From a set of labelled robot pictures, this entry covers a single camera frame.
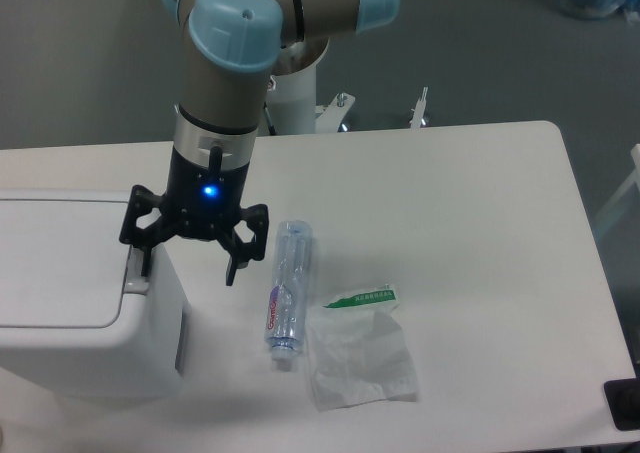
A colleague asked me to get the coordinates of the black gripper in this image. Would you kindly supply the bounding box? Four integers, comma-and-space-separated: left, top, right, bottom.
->
119, 150, 269, 286

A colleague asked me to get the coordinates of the white plastic trash can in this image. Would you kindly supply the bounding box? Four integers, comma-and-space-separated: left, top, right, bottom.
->
1, 188, 190, 398

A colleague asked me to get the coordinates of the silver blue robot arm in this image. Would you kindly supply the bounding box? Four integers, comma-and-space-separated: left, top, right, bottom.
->
119, 0, 401, 280

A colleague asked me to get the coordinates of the clear plastic water bottle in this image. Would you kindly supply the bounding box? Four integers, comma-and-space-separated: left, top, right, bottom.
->
264, 220, 313, 362

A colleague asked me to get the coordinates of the crumpled clear plastic bag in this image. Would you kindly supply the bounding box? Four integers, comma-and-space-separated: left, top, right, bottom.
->
306, 284, 419, 412

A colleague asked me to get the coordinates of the white furniture edge at right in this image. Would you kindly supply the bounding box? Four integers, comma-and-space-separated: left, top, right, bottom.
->
592, 144, 639, 241

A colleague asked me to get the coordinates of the black device at table edge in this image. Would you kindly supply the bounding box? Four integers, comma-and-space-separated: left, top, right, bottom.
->
604, 378, 639, 431

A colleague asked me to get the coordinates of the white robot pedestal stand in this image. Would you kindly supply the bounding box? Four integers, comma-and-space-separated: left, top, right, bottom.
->
172, 37, 430, 142

